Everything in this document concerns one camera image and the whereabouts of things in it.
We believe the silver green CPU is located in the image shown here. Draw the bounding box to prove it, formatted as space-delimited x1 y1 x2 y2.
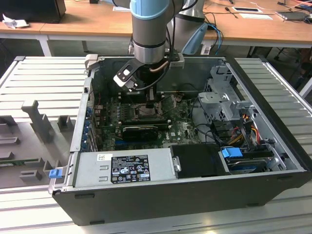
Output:
136 106 159 118

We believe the metal socket cover frame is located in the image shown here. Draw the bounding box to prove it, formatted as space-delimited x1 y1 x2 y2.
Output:
159 94 176 116

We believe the metal CPU socket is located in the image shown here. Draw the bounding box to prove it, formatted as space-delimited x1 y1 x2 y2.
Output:
131 101 164 121

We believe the black RAM slot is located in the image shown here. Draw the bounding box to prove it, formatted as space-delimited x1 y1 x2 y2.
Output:
121 120 171 126
121 117 169 122

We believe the black plastic cover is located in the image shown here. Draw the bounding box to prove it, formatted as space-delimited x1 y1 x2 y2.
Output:
169 143 229 178

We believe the black graphics card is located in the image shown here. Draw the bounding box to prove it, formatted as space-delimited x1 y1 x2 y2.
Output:
121 125 158 142

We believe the grey plastic case latch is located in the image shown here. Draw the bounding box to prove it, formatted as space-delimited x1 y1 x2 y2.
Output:
84 54 99 71

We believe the green motherboard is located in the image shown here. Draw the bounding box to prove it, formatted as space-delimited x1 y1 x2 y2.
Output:
94 94 215 151

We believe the pale blue teach pendant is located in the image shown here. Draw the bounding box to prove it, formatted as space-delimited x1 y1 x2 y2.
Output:
181 22 208 55

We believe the silver perforated drive cage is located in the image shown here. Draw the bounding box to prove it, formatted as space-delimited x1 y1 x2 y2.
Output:
197 65 259 124

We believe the wooden office desk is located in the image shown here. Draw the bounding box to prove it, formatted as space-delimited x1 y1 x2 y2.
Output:
40 0 312 59
0 4 53 57

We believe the silver labelled power supply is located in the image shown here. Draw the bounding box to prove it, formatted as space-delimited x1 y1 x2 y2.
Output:
70 148 176 189

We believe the blue disk carrier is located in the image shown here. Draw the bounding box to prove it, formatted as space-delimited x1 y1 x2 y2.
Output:
220 146 278 174

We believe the white framed tablet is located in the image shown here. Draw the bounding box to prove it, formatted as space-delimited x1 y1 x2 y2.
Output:
231 6 263 13

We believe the white paper sheet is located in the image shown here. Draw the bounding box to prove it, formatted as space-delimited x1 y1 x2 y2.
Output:
238 13 275 20

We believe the black PC case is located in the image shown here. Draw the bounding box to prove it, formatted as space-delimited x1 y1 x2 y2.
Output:
48 55 312 226

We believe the black equipment case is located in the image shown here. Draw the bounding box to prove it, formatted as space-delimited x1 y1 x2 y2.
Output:
0 0 67 24

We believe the silver hard disk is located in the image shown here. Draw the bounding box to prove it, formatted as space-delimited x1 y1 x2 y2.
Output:
228 157 273 174

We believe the grey parts rack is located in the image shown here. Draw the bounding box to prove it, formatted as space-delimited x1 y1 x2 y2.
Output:
0 99 76 190

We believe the crumpled white paper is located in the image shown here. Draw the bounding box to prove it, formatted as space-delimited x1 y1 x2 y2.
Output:
1 13 30 30

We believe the green RAM stick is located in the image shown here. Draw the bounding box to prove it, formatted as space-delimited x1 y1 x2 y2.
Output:
0 158 41 164

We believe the grey laptop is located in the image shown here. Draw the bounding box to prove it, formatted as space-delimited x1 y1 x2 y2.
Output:
275 11 312 22

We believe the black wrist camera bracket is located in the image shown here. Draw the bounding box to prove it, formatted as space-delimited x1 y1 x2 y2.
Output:
113 58 140 93

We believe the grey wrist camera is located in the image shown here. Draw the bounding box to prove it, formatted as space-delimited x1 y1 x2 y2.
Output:
168 52 185 68

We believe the coloured power wire bundle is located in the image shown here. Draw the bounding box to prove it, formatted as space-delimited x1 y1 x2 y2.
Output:
230 117 260 147

